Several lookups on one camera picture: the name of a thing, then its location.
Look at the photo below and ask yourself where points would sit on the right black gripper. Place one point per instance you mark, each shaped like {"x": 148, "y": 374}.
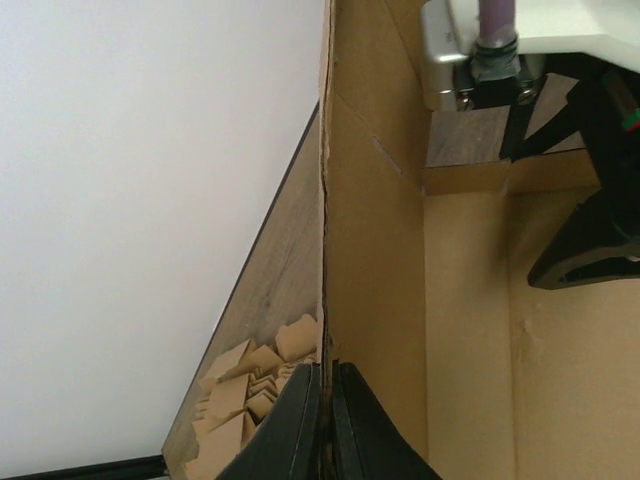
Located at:
{"x": 610, "y": 130}

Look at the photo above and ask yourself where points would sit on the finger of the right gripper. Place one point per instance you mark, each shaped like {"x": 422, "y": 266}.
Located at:
{"x": 599, "y": 242}

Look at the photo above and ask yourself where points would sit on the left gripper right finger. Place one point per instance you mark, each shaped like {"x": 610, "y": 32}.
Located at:
{"x": 366, "y": 443}

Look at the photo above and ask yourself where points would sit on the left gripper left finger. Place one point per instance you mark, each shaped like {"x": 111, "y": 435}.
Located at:
{"x": 286, "y": 446}

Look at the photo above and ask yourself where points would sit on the brown cardboard box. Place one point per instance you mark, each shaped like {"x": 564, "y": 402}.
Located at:
{"x": 425, "y": 287}

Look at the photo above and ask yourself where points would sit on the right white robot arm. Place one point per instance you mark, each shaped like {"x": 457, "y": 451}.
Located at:
{"x": 596, "y": 42}

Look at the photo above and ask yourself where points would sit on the stack of flat cardboard blanks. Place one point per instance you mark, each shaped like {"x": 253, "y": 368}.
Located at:
{"x": 240, "y": 389}

